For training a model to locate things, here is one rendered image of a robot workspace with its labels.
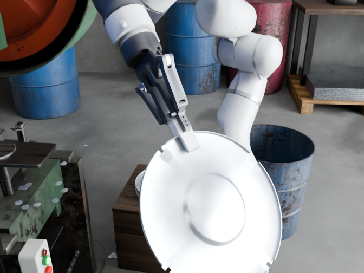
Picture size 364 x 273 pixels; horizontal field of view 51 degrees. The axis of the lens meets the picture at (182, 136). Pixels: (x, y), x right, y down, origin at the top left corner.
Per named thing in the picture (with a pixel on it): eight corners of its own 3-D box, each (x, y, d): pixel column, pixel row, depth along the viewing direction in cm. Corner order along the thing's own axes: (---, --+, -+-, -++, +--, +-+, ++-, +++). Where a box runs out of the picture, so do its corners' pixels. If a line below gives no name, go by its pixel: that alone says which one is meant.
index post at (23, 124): (30, 144, 139) (25, 120, 135) (26, 148, 137) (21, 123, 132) (22, 143, 140) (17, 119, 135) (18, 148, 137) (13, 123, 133)
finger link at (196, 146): (182, 115, 71) (184, 113, 70) (199, 148, 70) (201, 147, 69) (169, 119, 69) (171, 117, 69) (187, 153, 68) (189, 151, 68)
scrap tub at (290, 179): (293, 197, 229) (305, 125, 207) (309, 247, 191) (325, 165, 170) (223, 194, 232) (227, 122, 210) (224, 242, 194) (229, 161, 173)
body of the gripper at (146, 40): (112, 56, 75) (132, 97, 73) (127, 30, 68) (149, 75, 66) (144, 50, 79) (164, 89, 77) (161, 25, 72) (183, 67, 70)
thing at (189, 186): (300, 210, 77) (303, 209, 76) (228, 337, 60) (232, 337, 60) (203, 104, 75) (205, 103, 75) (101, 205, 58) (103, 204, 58)
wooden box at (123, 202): (213, 227, 205) (215, 171, 189) (202, 281, 172) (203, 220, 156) (141, 217, 212) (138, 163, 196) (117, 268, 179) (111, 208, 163)
